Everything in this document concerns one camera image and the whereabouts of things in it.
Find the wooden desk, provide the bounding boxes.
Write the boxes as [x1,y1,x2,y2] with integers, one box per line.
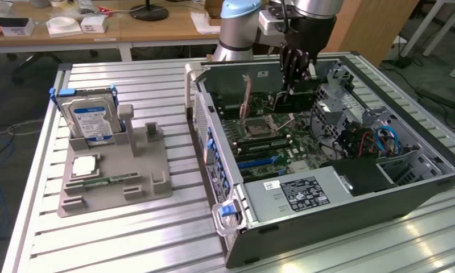
[0,0,223,62]

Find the silver hard disk blue label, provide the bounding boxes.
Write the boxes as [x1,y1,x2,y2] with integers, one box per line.
[60,90,123,142]

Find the grey power supply unit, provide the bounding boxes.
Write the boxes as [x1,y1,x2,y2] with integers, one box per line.
[243,167,353,223]

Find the black open PC case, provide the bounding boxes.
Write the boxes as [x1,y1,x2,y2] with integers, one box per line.
[185,52,455,270]

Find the blue expansion slot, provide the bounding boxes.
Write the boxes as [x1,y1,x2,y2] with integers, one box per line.
[237,155,282,169]

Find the red wire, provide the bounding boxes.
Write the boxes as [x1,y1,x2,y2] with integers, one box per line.
[357,131,368,158]

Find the metal locking lever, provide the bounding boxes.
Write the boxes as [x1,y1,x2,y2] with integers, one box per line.
[279,112,297,130]

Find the white table frame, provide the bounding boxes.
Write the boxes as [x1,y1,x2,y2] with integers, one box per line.
[400,0,455,78]

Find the blue data wire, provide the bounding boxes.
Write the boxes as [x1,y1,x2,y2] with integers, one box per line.
[374,126,404,156]

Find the white paper stack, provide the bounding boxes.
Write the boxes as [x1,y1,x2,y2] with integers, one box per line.
[190,11,222,34]

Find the green RAM stick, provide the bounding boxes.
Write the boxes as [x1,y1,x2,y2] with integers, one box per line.
[66,172,142,188]

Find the hard drive in blue caddy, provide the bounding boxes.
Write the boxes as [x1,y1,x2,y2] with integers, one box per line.
[48,83,128,143]

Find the black installed RAM stick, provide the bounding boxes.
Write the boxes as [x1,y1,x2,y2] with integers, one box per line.
[235,138,293,156]

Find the metal disk bay cage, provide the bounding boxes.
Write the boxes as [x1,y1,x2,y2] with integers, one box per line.
[314,67,368,126]

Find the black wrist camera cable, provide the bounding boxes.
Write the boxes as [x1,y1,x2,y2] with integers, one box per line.
[279,0,294,35]

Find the silver CPU chip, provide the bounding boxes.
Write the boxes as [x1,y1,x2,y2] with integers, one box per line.
[72,155,99,176]

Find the blue floor cable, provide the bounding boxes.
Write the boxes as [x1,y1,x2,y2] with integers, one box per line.
[0,133,19,244]

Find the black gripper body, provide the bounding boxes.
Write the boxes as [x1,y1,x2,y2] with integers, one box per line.
[283,14,338,65]

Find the white floor cable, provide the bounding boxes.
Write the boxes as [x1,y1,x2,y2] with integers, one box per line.
[0,118,46,137]

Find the green motherboard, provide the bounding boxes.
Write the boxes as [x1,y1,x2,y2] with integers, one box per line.
[211,92,341,183]

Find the grey plastic parts rack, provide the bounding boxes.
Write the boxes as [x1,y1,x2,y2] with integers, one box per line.
[56,104,174,218]

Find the white round tape dispenser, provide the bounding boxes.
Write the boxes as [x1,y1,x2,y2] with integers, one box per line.
[46,16,84,39]

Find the black round lamp base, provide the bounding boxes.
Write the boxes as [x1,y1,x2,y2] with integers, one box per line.
[130,0,170,22]

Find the metal CPU socket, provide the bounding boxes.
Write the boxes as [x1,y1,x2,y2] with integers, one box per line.
[243,115,281,140]

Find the wooden cabinet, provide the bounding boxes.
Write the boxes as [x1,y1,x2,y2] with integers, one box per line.
[326,0,421,68]

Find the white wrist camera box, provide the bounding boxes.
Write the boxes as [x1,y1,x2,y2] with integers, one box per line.
[258,10,290,36]

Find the blue case latch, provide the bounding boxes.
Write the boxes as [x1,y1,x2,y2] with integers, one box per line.
[219,202,239,219]

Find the white labelled cardboard box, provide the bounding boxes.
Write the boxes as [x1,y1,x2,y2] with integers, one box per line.
[80,15,110,34]

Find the white box black top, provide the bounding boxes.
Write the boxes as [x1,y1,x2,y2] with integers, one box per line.
[0,16,36,38]

